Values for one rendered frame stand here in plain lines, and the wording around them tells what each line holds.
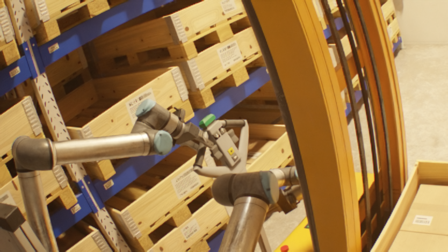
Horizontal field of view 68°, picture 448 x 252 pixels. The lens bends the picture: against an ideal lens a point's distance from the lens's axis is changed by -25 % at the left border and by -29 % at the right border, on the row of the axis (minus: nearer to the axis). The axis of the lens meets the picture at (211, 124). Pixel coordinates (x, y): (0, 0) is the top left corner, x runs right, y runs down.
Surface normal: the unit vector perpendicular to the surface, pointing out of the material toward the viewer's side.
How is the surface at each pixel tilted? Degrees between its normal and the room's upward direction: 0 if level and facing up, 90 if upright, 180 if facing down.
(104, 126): 90
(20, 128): 90
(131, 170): 90
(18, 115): 90
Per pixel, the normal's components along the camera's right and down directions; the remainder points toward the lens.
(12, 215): 0.85, -0.11
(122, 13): 0.69, 0.04
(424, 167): -0.65, 0.48
